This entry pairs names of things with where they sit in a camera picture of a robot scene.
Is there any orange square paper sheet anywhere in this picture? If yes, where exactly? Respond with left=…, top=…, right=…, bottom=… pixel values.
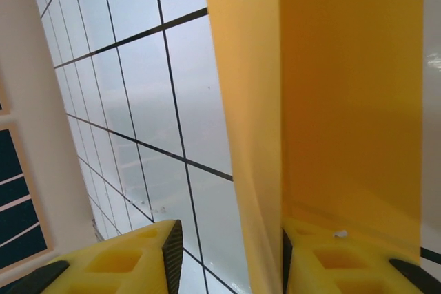
left=203, top=0, right=425, bottom=294

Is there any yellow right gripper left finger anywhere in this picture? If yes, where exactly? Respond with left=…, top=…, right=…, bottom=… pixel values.
left=3, top=219, right=184, bottom=294

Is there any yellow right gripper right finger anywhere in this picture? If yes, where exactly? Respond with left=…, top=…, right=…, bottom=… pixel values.
left=282, top=217, right=441, bottom=294

